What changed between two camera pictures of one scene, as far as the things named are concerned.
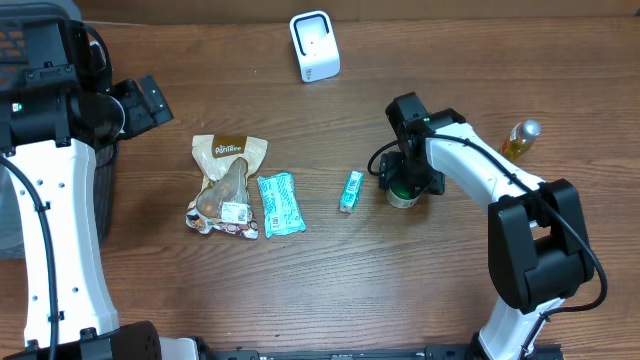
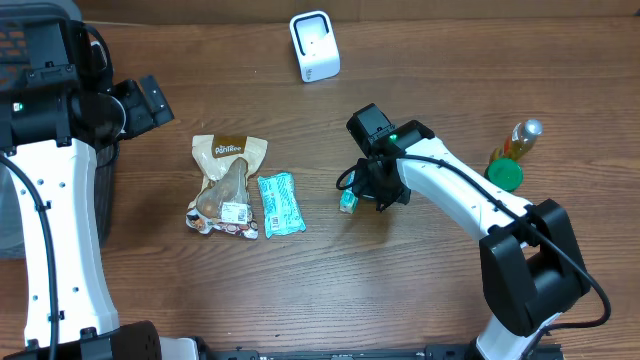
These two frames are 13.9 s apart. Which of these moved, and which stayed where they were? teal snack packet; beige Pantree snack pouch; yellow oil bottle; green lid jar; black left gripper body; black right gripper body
Moved: black right gripper body; green lid jar
Stayed: yellow oil bottle; beige Pantree snack pouch; black left gripper body; teal snack packet
